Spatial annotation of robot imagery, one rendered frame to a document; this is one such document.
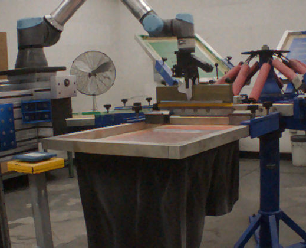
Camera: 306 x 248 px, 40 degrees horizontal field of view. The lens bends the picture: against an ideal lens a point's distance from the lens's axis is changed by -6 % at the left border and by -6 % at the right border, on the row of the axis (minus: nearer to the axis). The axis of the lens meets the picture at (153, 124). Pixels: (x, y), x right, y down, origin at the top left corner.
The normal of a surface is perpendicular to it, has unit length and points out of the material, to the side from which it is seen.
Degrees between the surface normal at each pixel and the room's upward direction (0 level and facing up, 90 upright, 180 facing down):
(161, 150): 90
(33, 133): 90
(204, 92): 90
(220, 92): 90
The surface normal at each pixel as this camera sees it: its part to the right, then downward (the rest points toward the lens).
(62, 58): 0.81, 0.01
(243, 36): -0.58, 0.11
